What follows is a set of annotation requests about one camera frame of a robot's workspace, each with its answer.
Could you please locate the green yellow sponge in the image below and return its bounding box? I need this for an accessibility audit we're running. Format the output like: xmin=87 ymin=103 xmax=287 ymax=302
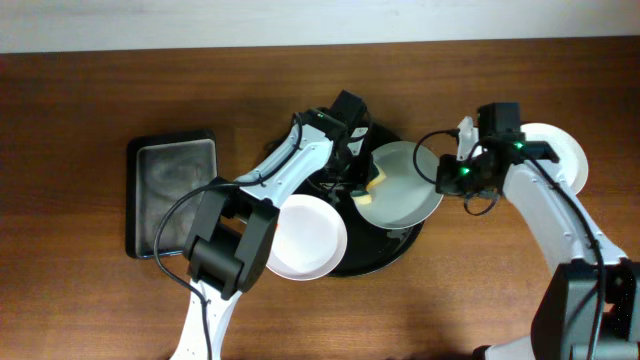
xmin=350 ymin=163 xmax=387 ymax=205

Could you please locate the white plate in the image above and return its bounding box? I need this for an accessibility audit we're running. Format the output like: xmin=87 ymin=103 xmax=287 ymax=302
xmin=355 ymin=141 xmax=443 ymax=229
xmin=267 ymin=194 xmax=348 ymax=281
xmin=521 ymin=123 xmax=589 ymax=194

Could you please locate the white plate bottom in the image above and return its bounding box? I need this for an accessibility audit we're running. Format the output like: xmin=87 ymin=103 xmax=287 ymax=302
xmin=267 ymin=194 xmax=348 ymax=281

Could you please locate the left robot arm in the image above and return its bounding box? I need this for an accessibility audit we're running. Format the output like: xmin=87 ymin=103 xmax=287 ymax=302
xmin=160 ymin=90 xmax=373 ymax=359

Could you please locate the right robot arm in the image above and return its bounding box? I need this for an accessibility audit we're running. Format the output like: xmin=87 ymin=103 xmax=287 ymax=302
xmin=436 ymin=103 xmax=639 ymax=360

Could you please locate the round black serving tray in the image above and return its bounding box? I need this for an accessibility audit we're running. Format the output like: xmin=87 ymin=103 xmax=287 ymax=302
xmin=296 ymin=121 xmax=423 ymax=277

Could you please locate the metal soapy water tray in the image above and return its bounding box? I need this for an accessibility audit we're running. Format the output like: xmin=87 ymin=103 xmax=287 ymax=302
xmin=124 ymin=129 xmax=218 ymax=259

